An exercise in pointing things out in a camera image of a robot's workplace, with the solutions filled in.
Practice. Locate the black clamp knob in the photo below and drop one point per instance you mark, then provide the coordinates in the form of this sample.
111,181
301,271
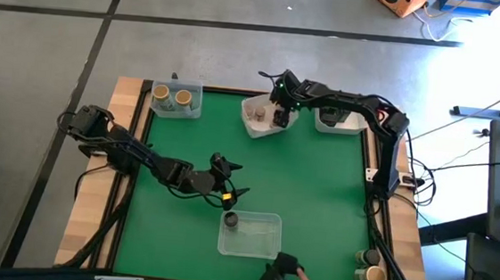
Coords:
174,76

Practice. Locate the black stand base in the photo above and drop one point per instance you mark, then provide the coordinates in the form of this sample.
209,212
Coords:
475,112

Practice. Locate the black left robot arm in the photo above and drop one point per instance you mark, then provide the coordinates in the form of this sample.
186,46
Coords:
132,153

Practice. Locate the orange speaker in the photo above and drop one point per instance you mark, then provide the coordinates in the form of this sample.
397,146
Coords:
399,0

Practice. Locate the black table frame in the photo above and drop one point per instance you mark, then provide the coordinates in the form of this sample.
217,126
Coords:
218,90

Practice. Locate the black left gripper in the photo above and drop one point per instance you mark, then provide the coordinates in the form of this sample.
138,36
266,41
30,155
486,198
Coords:
204,183

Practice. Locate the large clear plastic bin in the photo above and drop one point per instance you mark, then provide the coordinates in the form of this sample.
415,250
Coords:
255,241

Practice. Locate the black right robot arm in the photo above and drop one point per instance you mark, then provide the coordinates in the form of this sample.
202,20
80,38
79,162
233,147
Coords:
387,160

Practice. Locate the frosted clear plastic bin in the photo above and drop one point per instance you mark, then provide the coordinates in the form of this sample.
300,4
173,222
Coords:
176,113

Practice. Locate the green table mat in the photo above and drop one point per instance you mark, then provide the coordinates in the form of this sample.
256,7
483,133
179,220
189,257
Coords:
309,185

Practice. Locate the blue box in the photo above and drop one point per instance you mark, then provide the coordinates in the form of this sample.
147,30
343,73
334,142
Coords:
471,3

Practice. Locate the white mounting plate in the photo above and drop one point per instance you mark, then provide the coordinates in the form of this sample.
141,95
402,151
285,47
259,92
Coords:
371,174

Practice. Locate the black-lid spice jar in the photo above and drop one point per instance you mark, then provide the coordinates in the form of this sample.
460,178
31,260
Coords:
371,257
231,219

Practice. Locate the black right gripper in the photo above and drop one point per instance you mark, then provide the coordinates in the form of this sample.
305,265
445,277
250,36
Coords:
289,94

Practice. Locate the black rounded object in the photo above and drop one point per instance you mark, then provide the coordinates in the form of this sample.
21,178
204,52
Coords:
287,263

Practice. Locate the white plastic bin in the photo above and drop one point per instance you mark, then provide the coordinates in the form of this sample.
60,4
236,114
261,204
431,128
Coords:
354,126
255,130

